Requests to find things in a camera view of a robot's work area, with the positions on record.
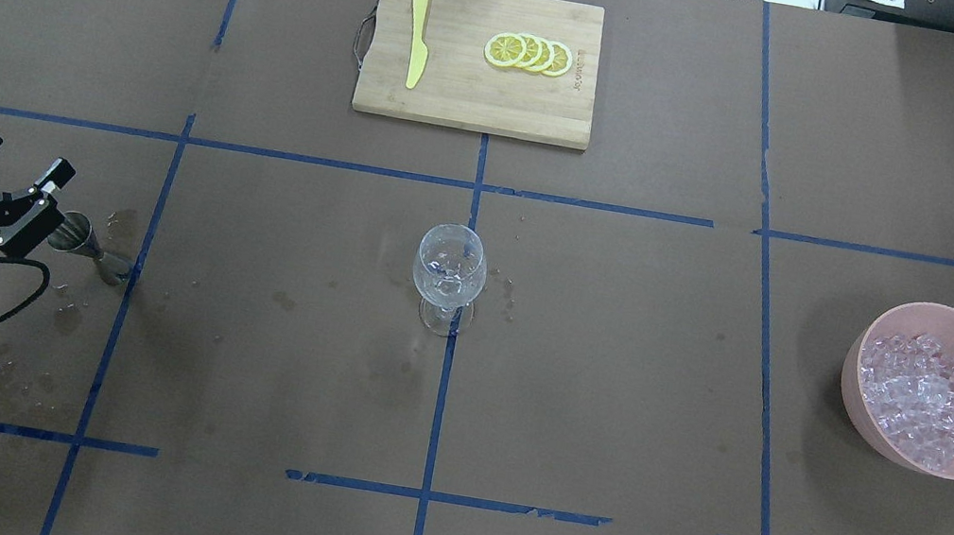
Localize pile of clear ice cubes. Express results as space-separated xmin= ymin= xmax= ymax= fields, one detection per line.
xmin=858 ymin=332 xmax=954 ymax=472

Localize yellow plastic knife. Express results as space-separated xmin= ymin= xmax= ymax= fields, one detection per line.
xmin=405 ymin=0 xmax=430 ymax=89

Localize steel double jigger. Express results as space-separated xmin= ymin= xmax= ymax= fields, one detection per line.
xmin=46 ymin=211 xmax=134 ymax=286

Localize bamboo cutting board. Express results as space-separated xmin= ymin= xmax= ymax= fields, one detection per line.
xmin=353 ymin=0 xmax=605 ymax=152

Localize lemon slice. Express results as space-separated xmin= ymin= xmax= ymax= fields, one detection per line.
xmin=526 ymin=37 xmax=556 ymax=74
xmin=540 ymin=40 xmax=575 ymax=78
xmin=483 ymin=33 xmax=529 ymax=68
xmin=514 ymin=33 xmax=548 ymax=72

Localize clear wine glass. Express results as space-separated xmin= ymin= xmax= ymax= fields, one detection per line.
xmin=411 ymin=223 xmax=489 ymax=337

